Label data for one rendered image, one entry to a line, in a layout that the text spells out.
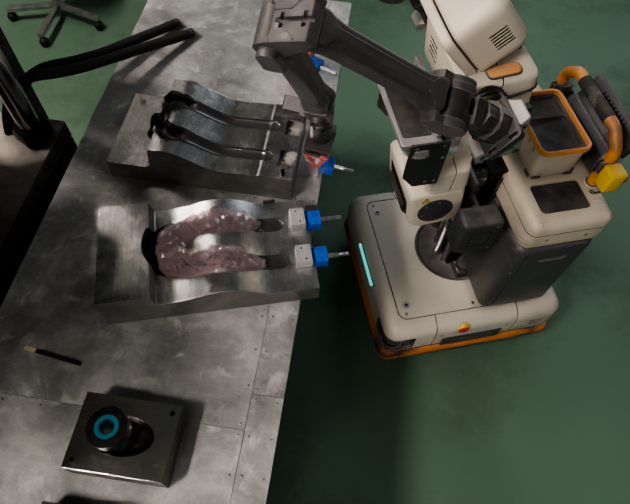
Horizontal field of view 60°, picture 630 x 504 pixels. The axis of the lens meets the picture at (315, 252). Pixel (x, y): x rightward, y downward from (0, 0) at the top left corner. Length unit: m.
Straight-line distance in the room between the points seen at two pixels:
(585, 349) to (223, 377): 1.58
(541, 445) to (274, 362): 1.23
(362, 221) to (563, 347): 0.94
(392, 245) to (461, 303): 0.33
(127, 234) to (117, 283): 0.13
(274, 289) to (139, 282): 0.30
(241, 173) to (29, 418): 0.74
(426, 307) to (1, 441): 1.31
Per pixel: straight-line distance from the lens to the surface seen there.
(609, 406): 2.39
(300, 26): 0.91
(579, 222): 1.65
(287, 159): 1.49
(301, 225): 1.35
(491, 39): 1.20
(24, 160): 1.75
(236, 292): 1.25
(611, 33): 3.81
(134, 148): 1.58
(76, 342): 1.38
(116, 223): 1.37
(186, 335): 1.32
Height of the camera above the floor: 2.00
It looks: 59 degrees down
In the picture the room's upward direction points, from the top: 4 degrees clockwise
